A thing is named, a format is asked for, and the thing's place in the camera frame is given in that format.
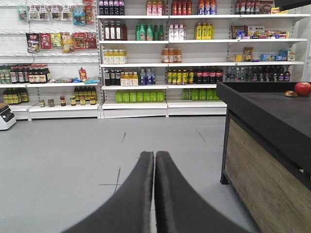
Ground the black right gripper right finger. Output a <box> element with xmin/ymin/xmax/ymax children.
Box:
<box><xmin>155</xmin><ymin>151</ymin><xmax>247</xmax><ymax>233</ymax></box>

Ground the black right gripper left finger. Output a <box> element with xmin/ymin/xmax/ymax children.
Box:
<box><xmin>64</xmin><ymin>151</ymin><xmax>154</xmax><ymax>233</ymax></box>

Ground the black wooden fruit display stand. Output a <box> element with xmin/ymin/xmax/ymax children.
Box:
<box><xmin>217</xmin><ymin>82</ymin><xmax>311</xmax><ymax>233</ymax></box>

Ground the white checkout scale device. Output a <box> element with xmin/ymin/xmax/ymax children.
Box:
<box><xmin>0</xmin><ymin>102</ymin><xmax>17</xmax><ymax>131</ymax></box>

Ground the small brown round fruit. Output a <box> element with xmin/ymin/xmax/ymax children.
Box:
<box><xmin>284</xmin><ymin>90</ymin><xmax>298</xmax><ymax>98</ymax></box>

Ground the white store shelving unit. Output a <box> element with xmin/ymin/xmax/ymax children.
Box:
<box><xmin>0</xmin><ymin>0</ymin><xmax>311</xmax><ymax>120</ymax></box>

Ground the bright red apple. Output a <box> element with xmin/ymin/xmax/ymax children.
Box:
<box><xmin>294</xmin><ymin>82</ymin><xmax>311</xmax><ymax>96</ymax></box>

